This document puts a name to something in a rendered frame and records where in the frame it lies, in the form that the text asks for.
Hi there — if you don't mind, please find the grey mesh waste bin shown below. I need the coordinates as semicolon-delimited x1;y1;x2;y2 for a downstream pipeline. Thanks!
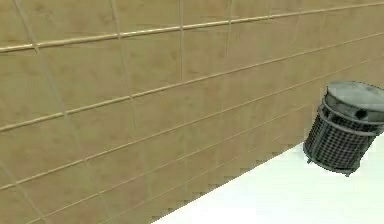
302;80;384;177

